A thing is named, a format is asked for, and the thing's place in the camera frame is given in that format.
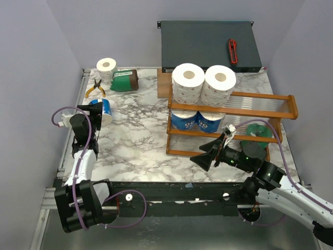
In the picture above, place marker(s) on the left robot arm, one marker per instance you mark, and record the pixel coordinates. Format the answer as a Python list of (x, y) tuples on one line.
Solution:
[(80, 177)]

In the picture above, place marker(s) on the green paper roll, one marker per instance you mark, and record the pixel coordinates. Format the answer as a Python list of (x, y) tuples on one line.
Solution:
[(257, 130)]

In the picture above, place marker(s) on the plain white paper roll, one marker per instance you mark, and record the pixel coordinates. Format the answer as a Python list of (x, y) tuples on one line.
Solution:
[(106, 68)]

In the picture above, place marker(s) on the black yellow pliers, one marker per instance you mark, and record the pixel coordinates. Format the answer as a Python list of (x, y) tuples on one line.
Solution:
[(97, 85)]

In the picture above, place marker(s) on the white red-dotted paper roll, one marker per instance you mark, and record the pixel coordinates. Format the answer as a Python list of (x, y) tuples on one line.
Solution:
[(187, 82)]

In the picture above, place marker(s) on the small green object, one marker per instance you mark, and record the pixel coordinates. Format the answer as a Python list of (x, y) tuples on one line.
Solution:
[(124, 81)]

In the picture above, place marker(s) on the brown wooden board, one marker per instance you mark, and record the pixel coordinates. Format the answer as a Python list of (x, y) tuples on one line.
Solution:
[(164, 81)]

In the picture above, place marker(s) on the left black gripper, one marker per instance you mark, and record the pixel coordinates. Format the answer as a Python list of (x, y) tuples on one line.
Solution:
[(95, 113)]

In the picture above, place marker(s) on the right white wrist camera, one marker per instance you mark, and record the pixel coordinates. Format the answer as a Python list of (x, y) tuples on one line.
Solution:
[(229, 131)]

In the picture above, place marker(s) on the red black utility knife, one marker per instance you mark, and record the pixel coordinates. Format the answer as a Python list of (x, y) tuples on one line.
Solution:
[(232, 45)]

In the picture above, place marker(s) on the blue object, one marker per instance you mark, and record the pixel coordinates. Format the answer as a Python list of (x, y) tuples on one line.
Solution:
[(183, 119)]

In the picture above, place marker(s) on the orange wooden shelf rack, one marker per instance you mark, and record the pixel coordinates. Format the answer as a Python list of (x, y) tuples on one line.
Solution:
[(241, 107)]

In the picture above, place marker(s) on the aluminium frame rail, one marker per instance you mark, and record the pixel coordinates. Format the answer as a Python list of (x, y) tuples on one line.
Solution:
[(48, 202)]

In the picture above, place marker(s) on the blue paper roll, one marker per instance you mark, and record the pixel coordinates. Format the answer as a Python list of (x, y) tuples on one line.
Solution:
[(106, 113)]

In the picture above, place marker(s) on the dark grey rack-mount device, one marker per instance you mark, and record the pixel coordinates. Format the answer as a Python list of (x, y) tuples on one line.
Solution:
[(205, 44)]

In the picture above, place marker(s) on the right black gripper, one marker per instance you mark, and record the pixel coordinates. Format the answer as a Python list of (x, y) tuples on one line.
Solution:
[(217, 152)]

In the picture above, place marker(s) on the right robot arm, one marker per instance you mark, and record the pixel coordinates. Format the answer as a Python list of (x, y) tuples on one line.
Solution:
[(270, 185)]

